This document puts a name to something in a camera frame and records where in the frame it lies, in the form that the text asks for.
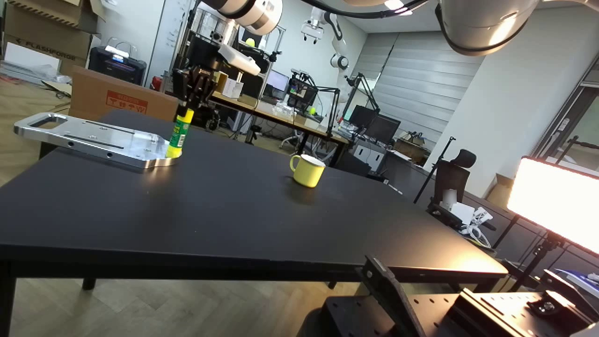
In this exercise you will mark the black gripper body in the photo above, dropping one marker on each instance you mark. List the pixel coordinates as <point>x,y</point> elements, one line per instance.
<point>201,79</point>

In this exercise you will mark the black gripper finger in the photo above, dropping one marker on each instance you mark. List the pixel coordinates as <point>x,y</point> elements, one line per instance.
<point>202,99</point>
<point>184,101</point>

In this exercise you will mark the green yellow glue stick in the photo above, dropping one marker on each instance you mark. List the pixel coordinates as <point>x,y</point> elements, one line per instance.
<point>180,133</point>

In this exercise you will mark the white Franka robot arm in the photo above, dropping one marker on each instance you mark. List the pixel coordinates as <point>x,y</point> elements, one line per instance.
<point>487,21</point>

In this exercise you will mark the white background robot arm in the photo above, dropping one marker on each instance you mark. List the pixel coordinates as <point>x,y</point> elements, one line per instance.
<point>337,43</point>

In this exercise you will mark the yellow mug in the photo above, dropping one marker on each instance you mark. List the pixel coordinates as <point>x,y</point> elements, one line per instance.
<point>307,171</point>

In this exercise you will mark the white box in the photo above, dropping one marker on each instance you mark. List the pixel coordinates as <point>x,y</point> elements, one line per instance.
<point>234,90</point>

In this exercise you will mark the small red object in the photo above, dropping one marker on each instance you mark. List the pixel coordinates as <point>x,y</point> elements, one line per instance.
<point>156,83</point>

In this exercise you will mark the yellow-green tennis ball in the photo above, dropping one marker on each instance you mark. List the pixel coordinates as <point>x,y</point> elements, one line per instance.
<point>249,41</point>

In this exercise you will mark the cardboard box with orange label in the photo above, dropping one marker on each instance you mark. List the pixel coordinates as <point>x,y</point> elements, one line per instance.
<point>122,96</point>

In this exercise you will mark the long wooden workbench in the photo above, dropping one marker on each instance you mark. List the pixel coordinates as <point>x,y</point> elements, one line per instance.
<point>274,113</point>

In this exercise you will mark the silver metal plate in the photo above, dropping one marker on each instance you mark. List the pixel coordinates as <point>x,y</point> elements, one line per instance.
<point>105,143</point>

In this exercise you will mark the black 3D printer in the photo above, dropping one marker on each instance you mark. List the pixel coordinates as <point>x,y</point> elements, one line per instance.
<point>302,92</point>

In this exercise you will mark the stacked plain cardboard boxes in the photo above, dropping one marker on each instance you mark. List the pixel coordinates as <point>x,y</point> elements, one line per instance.
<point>49,28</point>

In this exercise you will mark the black computer monitor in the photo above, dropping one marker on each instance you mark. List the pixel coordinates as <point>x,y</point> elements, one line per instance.
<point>375,124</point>

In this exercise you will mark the black office chair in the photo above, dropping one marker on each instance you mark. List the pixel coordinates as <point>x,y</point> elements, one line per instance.
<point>450,178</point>

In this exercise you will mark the dark shelf unit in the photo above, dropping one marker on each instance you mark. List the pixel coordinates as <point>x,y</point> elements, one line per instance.
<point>571,118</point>

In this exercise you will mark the bright monitor screen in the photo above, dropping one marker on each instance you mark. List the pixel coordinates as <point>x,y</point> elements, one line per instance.
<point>558,202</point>

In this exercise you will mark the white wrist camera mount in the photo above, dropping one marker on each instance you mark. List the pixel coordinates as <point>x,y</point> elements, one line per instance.
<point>240,58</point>

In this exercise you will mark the black metal camera bracket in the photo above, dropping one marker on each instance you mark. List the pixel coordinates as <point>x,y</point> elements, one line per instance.
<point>436,311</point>

